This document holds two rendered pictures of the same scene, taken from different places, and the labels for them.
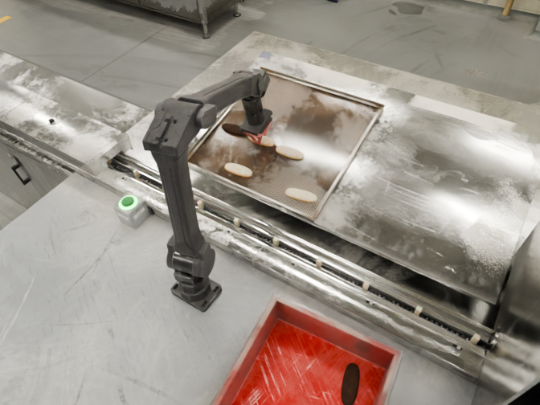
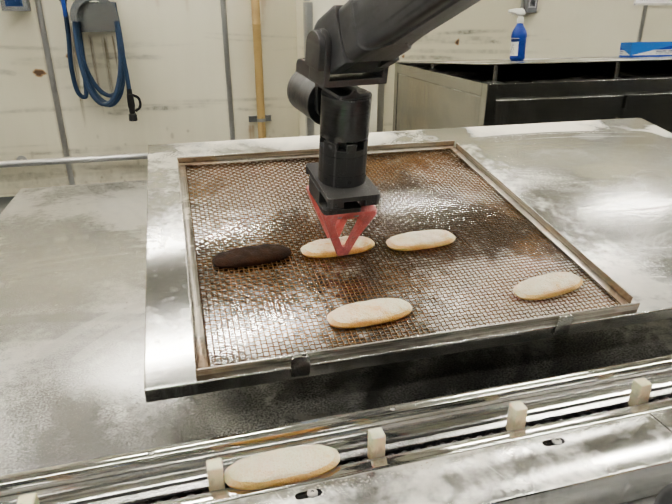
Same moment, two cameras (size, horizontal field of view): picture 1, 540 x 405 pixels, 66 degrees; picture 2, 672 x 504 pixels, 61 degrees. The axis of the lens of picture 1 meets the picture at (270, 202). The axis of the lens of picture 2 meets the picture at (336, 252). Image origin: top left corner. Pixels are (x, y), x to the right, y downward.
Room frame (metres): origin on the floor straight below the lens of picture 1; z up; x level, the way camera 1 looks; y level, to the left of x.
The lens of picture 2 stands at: (0.63, 0.55, 1.21)
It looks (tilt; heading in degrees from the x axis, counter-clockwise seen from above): 23 degrees down; 309
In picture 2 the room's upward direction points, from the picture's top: straight up
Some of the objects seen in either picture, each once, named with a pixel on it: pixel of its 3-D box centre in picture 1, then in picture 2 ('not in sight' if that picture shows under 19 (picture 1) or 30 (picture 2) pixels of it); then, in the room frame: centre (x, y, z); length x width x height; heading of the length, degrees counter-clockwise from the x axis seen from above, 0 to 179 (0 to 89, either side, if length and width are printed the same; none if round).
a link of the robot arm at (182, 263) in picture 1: (190, 260); not in sight; (0.59, 0.22, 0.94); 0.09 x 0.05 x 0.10; 159
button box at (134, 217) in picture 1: (133, 213); not in sight; (0.85, 0.43, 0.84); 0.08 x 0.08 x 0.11; 55
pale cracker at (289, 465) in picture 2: not in sight; (282, 464); (0.90, 0.29, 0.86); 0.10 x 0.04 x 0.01; 55
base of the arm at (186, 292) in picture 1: (194, 283); not in sight; (0.57, 0.22, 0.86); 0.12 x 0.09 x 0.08; 55
